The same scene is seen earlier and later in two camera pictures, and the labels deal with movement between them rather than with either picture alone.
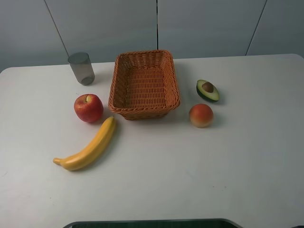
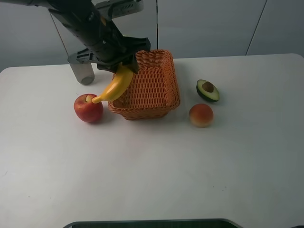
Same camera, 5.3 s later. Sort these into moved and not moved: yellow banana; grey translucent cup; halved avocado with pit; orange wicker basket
Moved: yellow banana
Not moved: halved avocado with pit; orange wicker basket; grey translucent cup
